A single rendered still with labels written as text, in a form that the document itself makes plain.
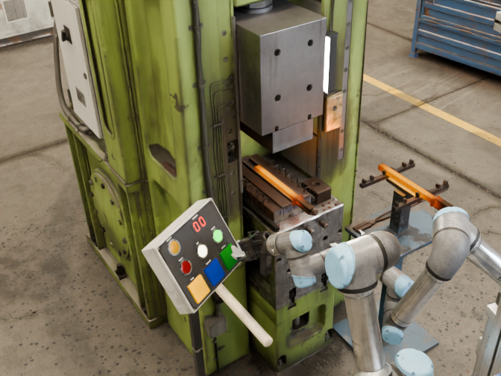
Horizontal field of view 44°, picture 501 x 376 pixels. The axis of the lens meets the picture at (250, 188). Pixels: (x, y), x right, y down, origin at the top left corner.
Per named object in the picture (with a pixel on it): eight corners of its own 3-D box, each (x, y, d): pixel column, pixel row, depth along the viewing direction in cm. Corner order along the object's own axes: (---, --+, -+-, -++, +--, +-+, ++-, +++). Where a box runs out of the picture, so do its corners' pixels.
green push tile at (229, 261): (240, 259, 237) (231, 242, 235) (229, 270, 232) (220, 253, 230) (236, 259, 239) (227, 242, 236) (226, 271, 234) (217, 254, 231)
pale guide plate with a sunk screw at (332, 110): (341, 127, 277) (343, 92, 268) (325, 133, 273) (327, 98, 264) (338, 124, 279) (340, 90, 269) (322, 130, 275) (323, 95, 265)
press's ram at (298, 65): (339, 108, 253) (344, 12, 231) (262, 136, 236) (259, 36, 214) (279, 74, 283) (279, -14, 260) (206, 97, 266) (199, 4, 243)
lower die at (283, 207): (310, 208, 273) (311, 192, 268) (273, 224, 264) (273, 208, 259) (257, 166, 302) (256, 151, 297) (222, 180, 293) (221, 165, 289)
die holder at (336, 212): (339, 277, 301) (344, 203, 275) (276, 310, 284) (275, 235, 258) (273, 220, 339) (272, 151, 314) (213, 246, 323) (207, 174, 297)
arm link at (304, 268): (329, 279, 211) (320, 248, 211) (300, 290, 207) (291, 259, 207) (319, 277, 219) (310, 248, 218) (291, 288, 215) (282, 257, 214)
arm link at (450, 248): (479, 261, 188) (402, 351, 218) (477, 239, 197) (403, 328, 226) (443, 245, 188) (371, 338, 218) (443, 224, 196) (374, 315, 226)
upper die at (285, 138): (312, 138, 253) (313, 118, 247) (272, 154, 244) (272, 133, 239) (255, 101, 282) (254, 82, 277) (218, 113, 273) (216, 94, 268)
